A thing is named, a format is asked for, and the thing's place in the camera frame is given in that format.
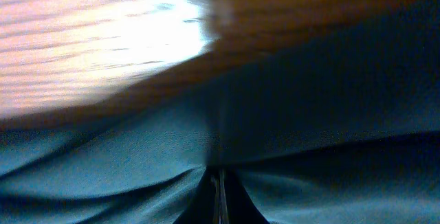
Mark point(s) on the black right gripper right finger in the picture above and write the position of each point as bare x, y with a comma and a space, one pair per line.
235, 205

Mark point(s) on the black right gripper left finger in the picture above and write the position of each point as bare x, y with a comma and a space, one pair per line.
204, 206

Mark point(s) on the black t-shirt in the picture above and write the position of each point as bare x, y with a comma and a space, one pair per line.
340, 130

